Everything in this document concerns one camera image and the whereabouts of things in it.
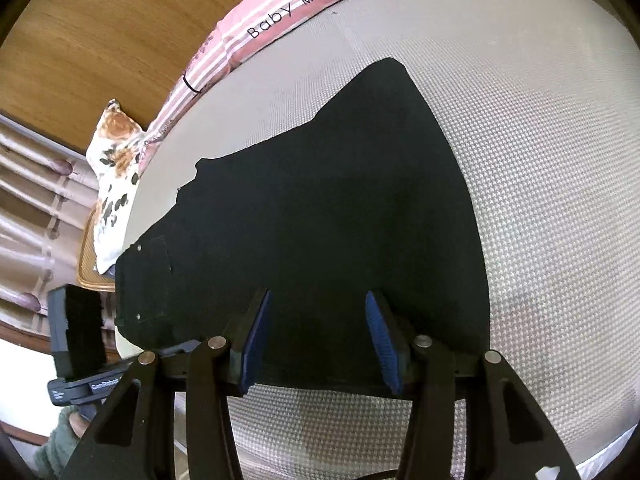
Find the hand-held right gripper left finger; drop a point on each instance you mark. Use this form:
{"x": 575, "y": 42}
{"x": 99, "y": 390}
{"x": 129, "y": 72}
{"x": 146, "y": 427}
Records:
{"x": 256, "y": 340}

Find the person's left forearm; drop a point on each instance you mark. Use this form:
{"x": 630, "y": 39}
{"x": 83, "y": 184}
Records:
{"x": 55, "y": 442}

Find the black pants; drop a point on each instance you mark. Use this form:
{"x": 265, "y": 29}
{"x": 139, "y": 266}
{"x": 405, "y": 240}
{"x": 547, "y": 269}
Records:
{"x": 325, "y": 220}

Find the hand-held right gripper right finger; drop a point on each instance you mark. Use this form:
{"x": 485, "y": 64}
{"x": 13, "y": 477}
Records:
{"x": 382, "y": 340}

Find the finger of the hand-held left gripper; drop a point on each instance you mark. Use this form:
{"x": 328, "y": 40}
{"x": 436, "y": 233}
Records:
{"x": 80, "y": 330}

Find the white floral pillow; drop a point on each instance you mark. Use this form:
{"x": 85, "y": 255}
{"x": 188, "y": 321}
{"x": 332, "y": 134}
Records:
{"x": 115, "y": 185}

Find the pale pleated curtain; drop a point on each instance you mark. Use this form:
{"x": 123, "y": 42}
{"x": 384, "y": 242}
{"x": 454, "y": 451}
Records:
{"x": 35, "y": 220}

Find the bamboo woven headboard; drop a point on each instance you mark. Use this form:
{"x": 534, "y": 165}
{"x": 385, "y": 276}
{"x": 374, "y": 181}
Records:
{"x": 110, "y": 35}

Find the person's left hand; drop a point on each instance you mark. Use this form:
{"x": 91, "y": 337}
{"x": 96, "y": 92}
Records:
{"x": 79, "y": 425}

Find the wicker chair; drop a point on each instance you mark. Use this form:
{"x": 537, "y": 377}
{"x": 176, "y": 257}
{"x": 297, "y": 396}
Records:
{"x": 90, "y": 265}

